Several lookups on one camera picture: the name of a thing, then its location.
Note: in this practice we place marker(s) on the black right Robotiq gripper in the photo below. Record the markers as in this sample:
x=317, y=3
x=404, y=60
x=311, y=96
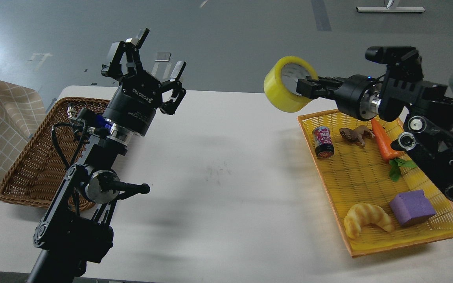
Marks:
x=357, y=96

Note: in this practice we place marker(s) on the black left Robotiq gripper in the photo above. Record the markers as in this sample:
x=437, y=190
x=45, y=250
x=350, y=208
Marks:
x=137, y=98

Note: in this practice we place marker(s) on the yellow tape roll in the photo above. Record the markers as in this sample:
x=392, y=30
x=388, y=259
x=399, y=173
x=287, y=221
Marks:
x=278, y=93

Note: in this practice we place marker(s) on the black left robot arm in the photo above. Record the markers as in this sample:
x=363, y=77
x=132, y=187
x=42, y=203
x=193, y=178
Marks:
x=76, y=227

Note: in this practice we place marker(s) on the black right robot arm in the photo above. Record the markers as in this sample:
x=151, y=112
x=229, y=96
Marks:
x=418, y=118

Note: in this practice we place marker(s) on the small red drink can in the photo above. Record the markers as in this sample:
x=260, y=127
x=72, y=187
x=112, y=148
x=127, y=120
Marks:
x=324, y=147

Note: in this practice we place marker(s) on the brown toy animal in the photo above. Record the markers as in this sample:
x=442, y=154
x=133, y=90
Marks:
x=356, y=135

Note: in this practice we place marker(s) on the white stand base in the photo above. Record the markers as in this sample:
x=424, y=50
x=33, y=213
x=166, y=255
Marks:
x=390, y=6

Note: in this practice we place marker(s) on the orange toy carrot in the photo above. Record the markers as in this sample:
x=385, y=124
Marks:
x=388, y=154

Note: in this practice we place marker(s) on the brown wicker basket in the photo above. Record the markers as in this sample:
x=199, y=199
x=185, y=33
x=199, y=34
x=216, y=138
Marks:
x=35, y=176

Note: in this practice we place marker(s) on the yellow plastic basket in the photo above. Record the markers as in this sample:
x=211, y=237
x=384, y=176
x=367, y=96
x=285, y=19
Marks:
x=359, y=175

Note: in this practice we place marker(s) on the toy croissant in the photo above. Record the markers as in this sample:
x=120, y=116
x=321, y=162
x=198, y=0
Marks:
x=362, y=214

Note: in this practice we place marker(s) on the purple foam block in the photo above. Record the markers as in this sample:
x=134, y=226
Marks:
x=412, y=207

